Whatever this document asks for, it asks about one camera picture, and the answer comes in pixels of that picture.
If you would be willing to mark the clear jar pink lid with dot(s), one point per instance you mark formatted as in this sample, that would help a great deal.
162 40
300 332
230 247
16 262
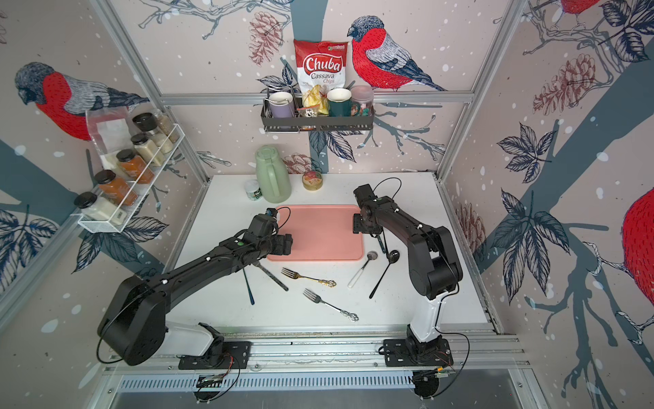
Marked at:
362 100

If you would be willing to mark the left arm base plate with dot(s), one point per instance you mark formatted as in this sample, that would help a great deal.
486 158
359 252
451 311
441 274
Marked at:
219 355

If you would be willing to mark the green thermos jug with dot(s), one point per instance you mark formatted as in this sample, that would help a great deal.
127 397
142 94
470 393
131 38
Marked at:
272 175

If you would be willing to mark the orange spice jar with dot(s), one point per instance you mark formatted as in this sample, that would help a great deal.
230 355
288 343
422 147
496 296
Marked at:
115 188
135 166

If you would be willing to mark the white powder spice jar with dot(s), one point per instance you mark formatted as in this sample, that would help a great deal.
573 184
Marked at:
100 209

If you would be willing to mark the large black long spoon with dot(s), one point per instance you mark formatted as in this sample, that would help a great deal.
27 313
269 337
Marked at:
392 258

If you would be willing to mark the cow pattern handle spoon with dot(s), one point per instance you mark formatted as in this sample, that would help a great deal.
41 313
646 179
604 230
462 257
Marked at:
370 256

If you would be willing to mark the dark green mug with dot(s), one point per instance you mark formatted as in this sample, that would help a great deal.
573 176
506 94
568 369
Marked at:
340 102

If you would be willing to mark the orange spice jar middle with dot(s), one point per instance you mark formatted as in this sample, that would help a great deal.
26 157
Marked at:
135 166

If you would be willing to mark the small green labelled can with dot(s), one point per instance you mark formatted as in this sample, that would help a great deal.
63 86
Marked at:
253 190

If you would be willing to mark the pink plastic tray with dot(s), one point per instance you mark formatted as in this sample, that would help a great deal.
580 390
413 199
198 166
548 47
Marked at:
321 234

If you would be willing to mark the silver ornate handle fork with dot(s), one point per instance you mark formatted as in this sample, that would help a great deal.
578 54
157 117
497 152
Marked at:
315 298

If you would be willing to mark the dark lid spice jar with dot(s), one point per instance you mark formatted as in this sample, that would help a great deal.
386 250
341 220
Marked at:
146 123

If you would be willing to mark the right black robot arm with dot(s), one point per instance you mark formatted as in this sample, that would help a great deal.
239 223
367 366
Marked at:
434 267

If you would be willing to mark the purple mug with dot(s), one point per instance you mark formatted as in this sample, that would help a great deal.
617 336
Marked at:
282 105

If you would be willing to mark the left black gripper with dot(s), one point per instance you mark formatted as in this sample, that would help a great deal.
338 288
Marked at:
285 244

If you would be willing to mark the yellow snack packet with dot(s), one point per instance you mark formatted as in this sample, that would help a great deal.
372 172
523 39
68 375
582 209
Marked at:
315 103

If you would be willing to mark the teal handle fork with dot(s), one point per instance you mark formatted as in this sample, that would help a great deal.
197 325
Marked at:
383 247

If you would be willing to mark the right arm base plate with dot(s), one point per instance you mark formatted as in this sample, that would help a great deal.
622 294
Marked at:
409 351

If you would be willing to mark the orange spice jar front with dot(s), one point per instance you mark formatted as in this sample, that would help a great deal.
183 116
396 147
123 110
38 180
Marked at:
115 188

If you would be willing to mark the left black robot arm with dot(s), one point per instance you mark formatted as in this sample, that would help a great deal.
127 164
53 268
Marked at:
134 325

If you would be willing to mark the clear plastic bag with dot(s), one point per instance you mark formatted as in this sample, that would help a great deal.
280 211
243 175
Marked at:
109 131

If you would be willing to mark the round gold tin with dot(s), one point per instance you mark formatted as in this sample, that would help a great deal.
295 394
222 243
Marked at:
312 180

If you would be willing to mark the iridescent rainbow spoon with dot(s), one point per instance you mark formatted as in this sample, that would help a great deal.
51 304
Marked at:
248 287

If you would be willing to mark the beige spice jar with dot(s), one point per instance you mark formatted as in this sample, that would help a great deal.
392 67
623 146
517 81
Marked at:
148 150

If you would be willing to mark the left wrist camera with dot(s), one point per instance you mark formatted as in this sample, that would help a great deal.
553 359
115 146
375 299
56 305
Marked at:
271 212

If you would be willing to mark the dark wall shelf basket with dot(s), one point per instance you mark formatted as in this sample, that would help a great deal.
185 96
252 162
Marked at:
320 123

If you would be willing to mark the red Chuba chips bag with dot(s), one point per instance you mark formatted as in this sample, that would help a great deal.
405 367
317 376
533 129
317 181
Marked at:
321 64

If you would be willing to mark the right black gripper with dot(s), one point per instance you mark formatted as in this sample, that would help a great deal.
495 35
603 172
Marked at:
356 227

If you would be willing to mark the grey speckled handle fork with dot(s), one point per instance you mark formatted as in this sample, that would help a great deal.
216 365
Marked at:
271 276

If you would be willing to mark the clear acrylic spice rack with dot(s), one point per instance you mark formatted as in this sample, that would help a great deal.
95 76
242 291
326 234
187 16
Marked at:
176 135

